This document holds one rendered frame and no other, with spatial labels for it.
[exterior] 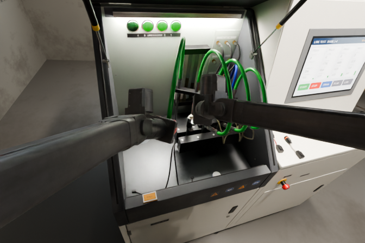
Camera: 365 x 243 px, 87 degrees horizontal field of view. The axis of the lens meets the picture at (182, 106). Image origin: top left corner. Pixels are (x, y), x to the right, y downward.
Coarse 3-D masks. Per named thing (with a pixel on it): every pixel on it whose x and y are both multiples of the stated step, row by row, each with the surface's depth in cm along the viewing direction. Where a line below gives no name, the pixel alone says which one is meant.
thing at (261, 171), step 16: (224, 176) 80; (240, 176) 81; (256, 176) 82; (160, 192) 72; (176, 192) 73; (192, 192) 74; (208, 192) 78; (224, 192) 84; (240, 192) 91; (128, 208) 67; (144, 208) 71; (160, 208) 76; (176, 208) 81
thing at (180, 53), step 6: (180, 42) 62; (180, 48) 60; (180, 54) 59; (180, 60) 85; (174, 66) 57; (180, 66) 87; (174, 72) 57; (180, 72) 89; (174, 78) 56; (180, 78) 92; (174, 84) 56; (174, 90) 56; (168, 108) 57; (168, 114) 57
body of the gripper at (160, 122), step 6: (156, 120) 51; (162, 120) 55; (168, 120) 54; (162, 126) 52; (168, 126) 54; (174, 126) 54; (156, 132) 49; (162, 132) 52; (168, 132) 54; (156, 138) 53; (162, 138) 55; (168, 138) 54
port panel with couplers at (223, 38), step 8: (216, 32) 90; (224, 32) 91; (232, 32) 92; (216, 40) 93; (224, 40) 94; (232, 40) 95; (216, 48) 96; (224, 48) 97; (232, 48) 99; (216, 56) 99; (224, 56) 101; (208, 64) 101; (216, 64) 103; (208, 72) 105
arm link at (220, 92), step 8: (208, 80) 53; (216, 80) 52; (224, 80) 53; (200, 88) 55; (208, 88) 53; (216, 88) 51; (224, 88) 53; (216, 96) 51; (224, 96) 53; (208, 104) 50; (216, 104) 47; (224, 104) 47; (208, 112) 50; (216, 112) 47; (224, 112) 46
